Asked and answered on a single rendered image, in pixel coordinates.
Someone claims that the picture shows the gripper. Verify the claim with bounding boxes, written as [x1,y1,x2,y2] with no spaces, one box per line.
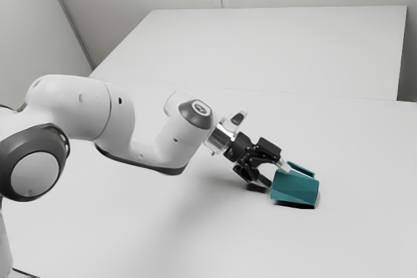
[223,132,292,189]

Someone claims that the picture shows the teal faceted mug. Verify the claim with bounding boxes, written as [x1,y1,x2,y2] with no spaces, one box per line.
[269,161,321,210]

